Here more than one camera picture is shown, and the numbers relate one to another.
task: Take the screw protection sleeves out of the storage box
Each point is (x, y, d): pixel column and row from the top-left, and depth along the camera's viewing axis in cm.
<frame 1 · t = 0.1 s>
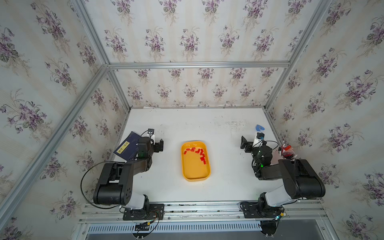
left hand: (155, 139, 93), fingers open
right hand: (252, 137, 90), fingers open
yellow plastic storage box: (196, 160, 92), on the table
dark blue booklet: (128, 148, 97), on the table
blue plastic clip: (258, 128, 109), on the table
pink pen holder cup: (287, 151, 86), point 11 cm above the table
red sleeve in box: (204, 162, 92), on the table
red sleeve in box 2: (185, 152, 97), on the table
red sleeve in box 3: (192, 149, 98), on the table
red sleeve in box 4: (202, 151, 97), on the table
red sleeve in box 5: (198, 151, 97), on the table
red sleeve in box 6: (202, 158, 93), on the table

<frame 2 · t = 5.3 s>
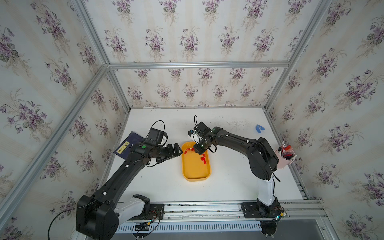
left hand: (178, 154, 77), fingers open
right hand: (197, 150, 91), fingers closed
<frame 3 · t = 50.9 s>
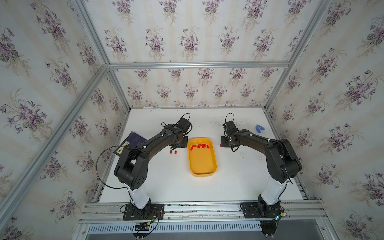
left hand: (183, 145, 90), fingers open
right hand: (225, 143, 97), fingers open
yellow plastic storage box: (202, 158, 93), on the table
red sleeve in box 2: (191, 148, 98), on the table
red sleeve in box 6: (207, 146, 100), on the table
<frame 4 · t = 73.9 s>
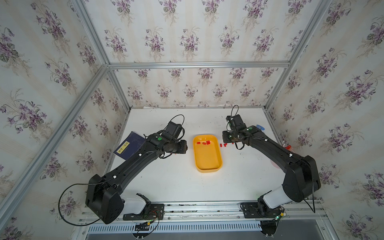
left hand: (186, 148, 79), fingers open
right hand: (225, 136, 87), fingers closed
yellow plastic storage box: (208, 158, 93), on the table
red sleeve in box 5: (198, 143, 100), on the table
red sleeve in box 4: (204, 143, 100), on the table
red sleeve right of box: (225, 144, 100), on the table
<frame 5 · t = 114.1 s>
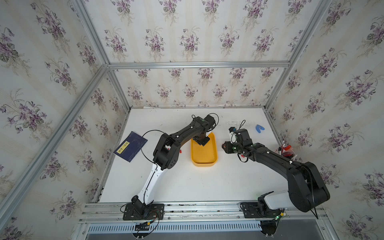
left hand: (201, 143, 97), fingers closed
right hand: (226, 146, 90), fingers open
